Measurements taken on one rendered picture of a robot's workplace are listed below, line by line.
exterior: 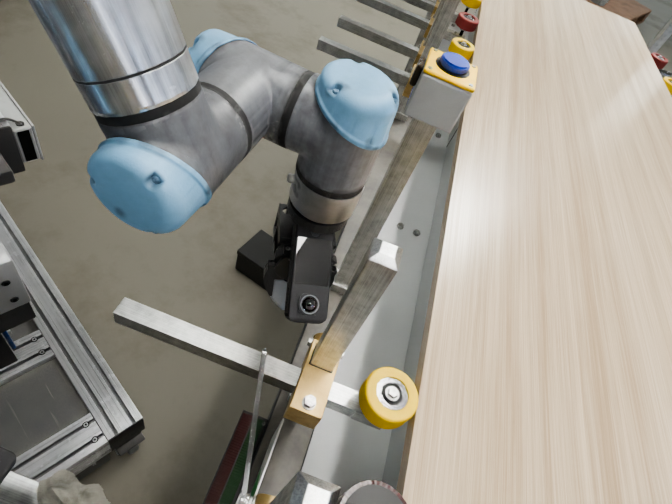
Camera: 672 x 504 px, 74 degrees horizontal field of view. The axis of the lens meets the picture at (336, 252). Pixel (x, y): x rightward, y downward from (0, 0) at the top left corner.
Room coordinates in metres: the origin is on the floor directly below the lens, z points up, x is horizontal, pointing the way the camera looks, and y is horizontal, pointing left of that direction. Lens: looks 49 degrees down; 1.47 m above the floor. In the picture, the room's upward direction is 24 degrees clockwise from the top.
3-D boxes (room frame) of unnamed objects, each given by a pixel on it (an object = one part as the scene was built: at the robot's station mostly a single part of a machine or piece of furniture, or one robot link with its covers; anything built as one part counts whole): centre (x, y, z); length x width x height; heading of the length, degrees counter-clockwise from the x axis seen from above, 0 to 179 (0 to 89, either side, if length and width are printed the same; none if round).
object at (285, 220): (0.37, 0.04, 1.06); 0.09 x 0.08 x 0.12; 24
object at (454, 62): (0.59, -0.04, 1.22); 0.04 x 0.04 x 0.02
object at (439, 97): (0.59, -0.04, 1.18); 0.07 x 0.07 x 0.08; 2
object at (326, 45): (1.29, 0.09, 0.84); 0.43 x 0.03 x 0.04; 92
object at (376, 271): (0.33, -0.05, 0.89); 0.03 x 0.03 x 0.48; 2
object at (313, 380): (0.31, -0.05, 0.83); 0.13 x 0.06 x 0.05; 2
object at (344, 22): (1.54, 0.10, 0.82); 0.43 x 0.03 x 0.04; 92
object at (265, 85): (0.35, 0.14, 1.22); 0.11 x 0.11 x 0.08; 88
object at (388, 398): (0.30, -0.15, 0.85); 0.08 x 0.08 x 0.11
